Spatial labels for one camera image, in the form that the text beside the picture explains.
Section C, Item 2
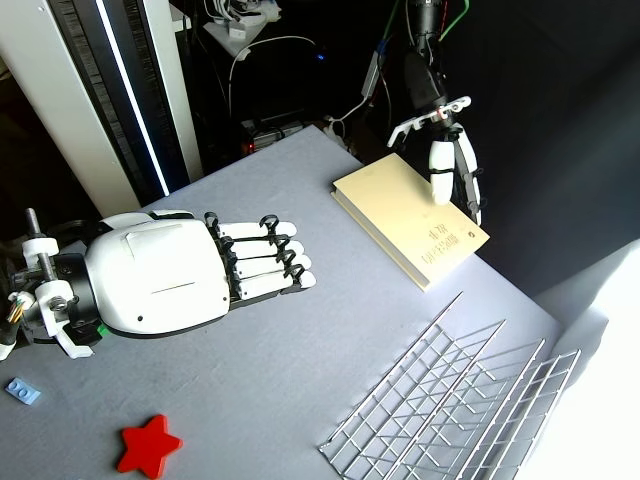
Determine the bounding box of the grey table cloth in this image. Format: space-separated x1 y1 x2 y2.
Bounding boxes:
0 124 609 480

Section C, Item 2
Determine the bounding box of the white coiled cable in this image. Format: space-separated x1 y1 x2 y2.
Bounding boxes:
322 117 351 150

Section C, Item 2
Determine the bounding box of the blue toy brick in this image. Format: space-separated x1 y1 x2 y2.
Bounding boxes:
4 377 42 407

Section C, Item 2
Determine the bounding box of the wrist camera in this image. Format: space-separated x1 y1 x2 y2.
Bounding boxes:
67 321 105 347

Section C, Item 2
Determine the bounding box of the white robot body column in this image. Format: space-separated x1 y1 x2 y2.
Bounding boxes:
0 0 204 217

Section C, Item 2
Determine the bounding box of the red star block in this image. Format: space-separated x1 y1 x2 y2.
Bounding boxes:
116 413 184 480

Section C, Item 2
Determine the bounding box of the white arched cable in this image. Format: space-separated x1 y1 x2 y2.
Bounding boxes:
227 34 321 119

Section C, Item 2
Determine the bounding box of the beige paperback book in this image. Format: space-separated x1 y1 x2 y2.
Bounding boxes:
331 152 491 293

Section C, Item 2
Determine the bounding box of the white shelf board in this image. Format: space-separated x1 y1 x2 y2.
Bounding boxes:
202 0 282 57

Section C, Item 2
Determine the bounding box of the white wire rack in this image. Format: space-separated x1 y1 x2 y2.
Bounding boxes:
318 291 583 480

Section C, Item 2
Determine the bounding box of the grey device with red light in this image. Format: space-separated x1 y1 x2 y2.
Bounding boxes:
242 119 306 151

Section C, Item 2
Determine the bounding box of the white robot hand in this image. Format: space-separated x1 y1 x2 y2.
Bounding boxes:
428 122 485 227
83 209 318 340

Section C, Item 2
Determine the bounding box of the green cable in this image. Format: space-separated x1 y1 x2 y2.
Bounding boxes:
378 0 472 51

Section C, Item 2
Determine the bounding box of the silver USB adapter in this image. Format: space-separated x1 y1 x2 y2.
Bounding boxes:
361 48 389 99

